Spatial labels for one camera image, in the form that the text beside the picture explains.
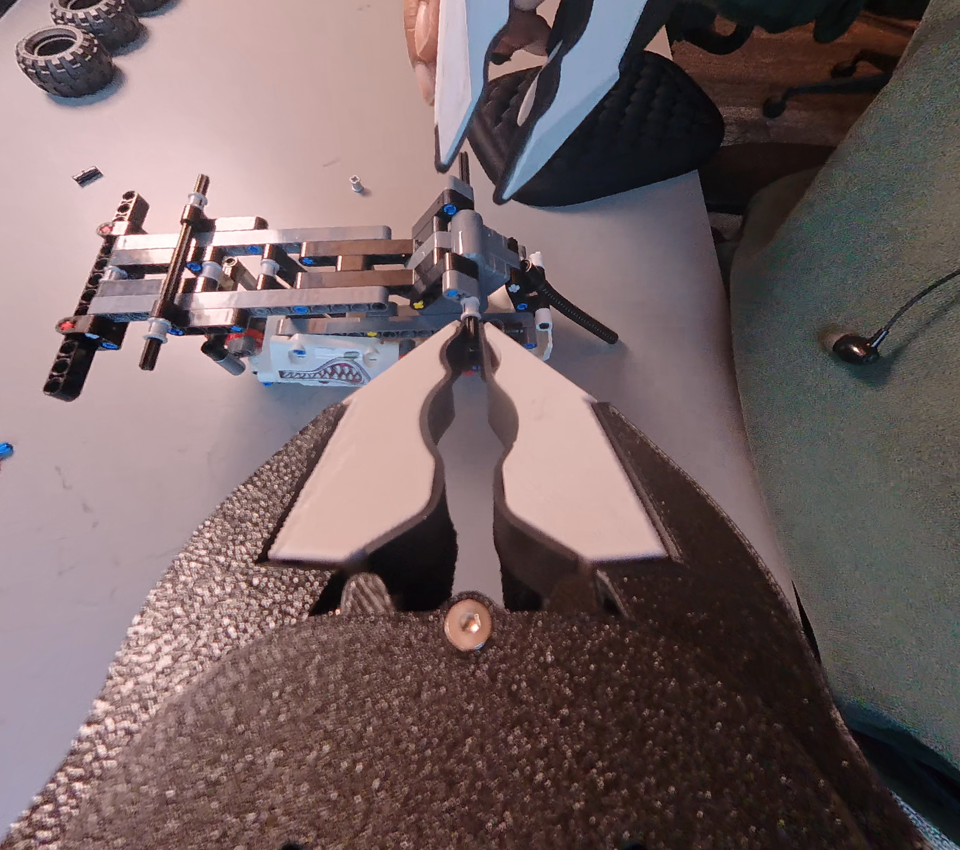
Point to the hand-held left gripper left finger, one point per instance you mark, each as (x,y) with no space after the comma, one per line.
(360,483)

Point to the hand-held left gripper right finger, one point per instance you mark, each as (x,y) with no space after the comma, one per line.
(577,483)

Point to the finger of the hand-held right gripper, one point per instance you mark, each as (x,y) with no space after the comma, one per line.
(607,25)
(480,3)

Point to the toy truck chassis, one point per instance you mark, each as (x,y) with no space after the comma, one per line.
(337,265)

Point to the grey desk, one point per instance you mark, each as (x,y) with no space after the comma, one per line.
(150,490)

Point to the person's right hand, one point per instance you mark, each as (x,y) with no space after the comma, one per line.
(424,40)

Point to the black office chair base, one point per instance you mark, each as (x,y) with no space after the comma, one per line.
(772,108)

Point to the person's torso green sweatshirt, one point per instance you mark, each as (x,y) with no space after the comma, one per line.
(862,490)

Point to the black toy pin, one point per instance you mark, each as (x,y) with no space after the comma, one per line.
(87,175)

